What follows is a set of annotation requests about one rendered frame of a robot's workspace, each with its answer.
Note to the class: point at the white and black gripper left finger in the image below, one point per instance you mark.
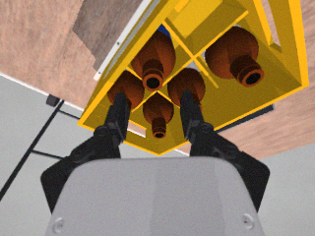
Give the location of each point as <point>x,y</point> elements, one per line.
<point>104,144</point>

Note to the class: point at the yellow wooden crate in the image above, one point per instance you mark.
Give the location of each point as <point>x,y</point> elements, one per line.
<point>200,23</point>

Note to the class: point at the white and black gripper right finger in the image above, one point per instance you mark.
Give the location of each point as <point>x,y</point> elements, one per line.
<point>206,142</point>

